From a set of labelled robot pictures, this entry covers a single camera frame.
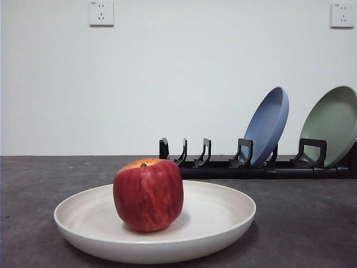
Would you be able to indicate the blue plate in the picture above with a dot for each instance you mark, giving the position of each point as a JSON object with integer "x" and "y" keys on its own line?
{"x": 267, "y": 125}

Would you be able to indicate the cream yellow plate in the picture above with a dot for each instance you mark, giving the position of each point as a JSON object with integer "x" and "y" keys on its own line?
{"x": 217, "y": 212}

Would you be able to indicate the red apple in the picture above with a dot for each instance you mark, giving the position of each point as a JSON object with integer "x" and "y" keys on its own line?
{"x": 147, "y": 201}

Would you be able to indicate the green plate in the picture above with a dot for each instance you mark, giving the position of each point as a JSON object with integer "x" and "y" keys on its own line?
{"x": 332, "y": 125}

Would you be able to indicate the white wall socket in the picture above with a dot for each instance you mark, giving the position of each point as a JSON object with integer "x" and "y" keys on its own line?
{"x": 340, "y": 15}
{"x": 101, "y": 14}

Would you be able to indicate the black plate rack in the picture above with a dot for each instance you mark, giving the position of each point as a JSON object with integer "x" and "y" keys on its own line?
{"x": 223, "y": 173}

